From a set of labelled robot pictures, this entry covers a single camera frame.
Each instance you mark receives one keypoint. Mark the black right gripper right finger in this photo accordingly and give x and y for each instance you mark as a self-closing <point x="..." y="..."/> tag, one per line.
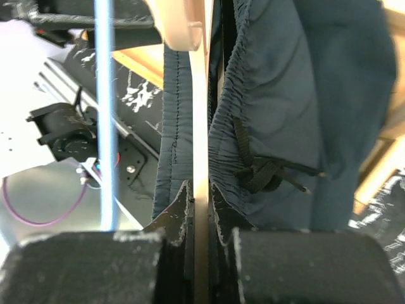
<point x="297" y="266"/>

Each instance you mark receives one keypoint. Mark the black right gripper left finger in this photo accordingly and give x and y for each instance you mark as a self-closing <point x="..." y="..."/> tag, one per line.
<point x="148" y="266"/>

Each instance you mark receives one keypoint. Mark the dark navy shorts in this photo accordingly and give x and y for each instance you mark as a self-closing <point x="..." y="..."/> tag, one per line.
<point x="305" y="94"/>

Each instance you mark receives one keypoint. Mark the wooden clothes hanger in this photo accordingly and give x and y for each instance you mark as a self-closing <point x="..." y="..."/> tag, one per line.
<point x="186" y="26"/>

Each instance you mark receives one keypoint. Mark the blue wire hanger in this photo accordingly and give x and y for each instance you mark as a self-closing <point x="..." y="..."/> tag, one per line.
<point x="105" y="94"/>

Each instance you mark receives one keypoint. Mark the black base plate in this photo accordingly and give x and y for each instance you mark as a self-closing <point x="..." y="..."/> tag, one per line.
<point x="68" y="127"/>

